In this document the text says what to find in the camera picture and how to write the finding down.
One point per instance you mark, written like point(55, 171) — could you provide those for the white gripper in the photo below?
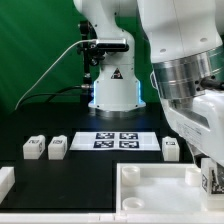
point(200, 121)

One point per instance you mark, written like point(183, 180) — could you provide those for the white square table top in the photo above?
point(164, 188)

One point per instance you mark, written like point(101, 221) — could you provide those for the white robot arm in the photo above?
point(185, 49)

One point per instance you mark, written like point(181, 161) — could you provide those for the white sheet with AprilTags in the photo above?
point(131, 141)

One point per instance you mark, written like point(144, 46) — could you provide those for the white obstacle block left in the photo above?
point(7, 180)

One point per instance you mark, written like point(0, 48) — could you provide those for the white front edge strip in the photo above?
point(109, 219)

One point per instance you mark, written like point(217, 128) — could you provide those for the black camera stand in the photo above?
point(90, 58)

